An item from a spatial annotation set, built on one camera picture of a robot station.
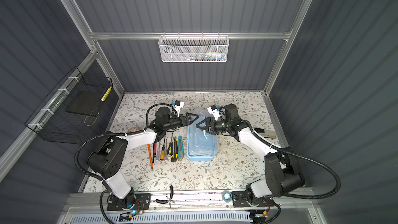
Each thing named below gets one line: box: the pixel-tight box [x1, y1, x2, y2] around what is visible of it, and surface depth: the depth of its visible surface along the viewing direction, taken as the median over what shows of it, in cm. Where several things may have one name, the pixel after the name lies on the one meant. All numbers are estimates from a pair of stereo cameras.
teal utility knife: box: [177, 135, 186, 162], surface depth 91 cm
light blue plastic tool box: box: [186, 114, 220, 161], surface depth 81 cm
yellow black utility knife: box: [170, 136, 179, 163], surface depth 91 cm
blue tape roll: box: [221, 190, 232, 203], surface depth 76 cm
